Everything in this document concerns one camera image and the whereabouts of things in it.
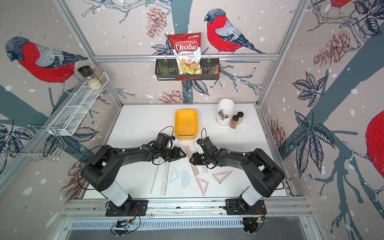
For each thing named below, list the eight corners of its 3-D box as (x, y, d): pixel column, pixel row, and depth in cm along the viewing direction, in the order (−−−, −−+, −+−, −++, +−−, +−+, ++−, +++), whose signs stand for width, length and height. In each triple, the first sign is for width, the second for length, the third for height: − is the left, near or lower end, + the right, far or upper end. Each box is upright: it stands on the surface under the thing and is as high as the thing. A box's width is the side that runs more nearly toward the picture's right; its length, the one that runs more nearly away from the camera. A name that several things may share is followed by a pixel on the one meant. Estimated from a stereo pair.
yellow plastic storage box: (173, 140, 101) (172, 136, 97) (176, 113, 116) (175, 109, 113) (197, 140, 101) (197, 136, 97) (197, 113, 116) (197, 109, 112)
